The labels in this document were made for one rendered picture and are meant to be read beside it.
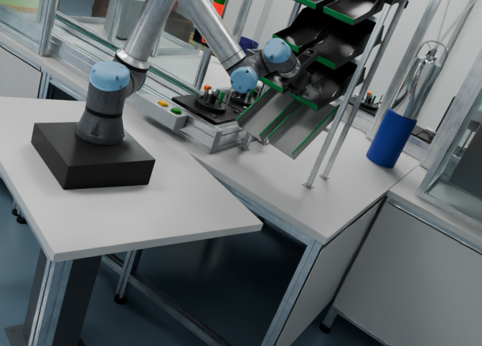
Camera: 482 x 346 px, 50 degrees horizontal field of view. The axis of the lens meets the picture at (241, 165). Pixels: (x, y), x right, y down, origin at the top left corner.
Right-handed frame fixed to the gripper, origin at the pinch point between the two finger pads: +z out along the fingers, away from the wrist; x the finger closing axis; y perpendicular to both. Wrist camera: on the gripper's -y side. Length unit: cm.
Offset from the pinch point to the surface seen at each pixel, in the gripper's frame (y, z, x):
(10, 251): 129, 13, -97
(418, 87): -37, 74, 13
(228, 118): 23.7, 14.6, -32.2
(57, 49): 36, -5, -119
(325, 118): 6.0, 11.6, 6.7
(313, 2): -23.5, -14.4, -8.6
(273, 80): 3.2, 3.7, -16.8
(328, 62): -8.8, -5.8, 3.9
